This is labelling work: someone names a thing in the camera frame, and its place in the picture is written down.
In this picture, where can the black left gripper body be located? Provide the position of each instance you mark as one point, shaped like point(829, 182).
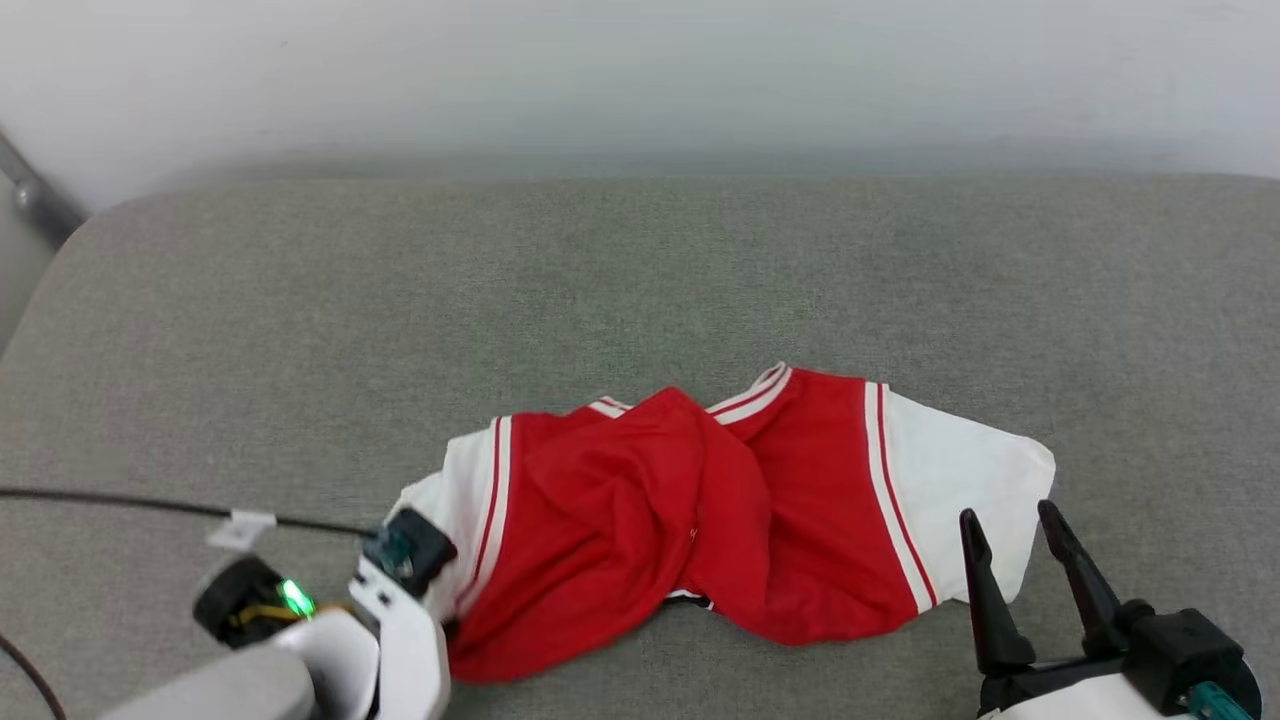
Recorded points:
point(245, 600)

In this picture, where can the grey metal pole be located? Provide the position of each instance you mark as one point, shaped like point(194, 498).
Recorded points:
point(40, 205)

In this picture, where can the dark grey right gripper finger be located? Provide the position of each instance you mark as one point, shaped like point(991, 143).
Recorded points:
point(1082, 575)
point(995, 600)

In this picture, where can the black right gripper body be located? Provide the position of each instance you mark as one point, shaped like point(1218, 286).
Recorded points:
point(1060, 675)

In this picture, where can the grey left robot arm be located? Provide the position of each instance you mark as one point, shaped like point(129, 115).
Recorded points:
point(220, 690)

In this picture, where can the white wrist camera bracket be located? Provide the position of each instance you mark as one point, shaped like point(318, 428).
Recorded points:
point(415, 660)
point(1100, 702)

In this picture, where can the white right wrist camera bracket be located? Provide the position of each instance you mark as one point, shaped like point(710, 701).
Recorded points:
point(1100, 702)

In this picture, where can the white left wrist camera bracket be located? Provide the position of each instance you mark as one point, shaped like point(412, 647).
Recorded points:
point(415, 660)

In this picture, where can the red and white shirt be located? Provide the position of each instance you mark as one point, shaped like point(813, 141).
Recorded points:
point(640, 520)

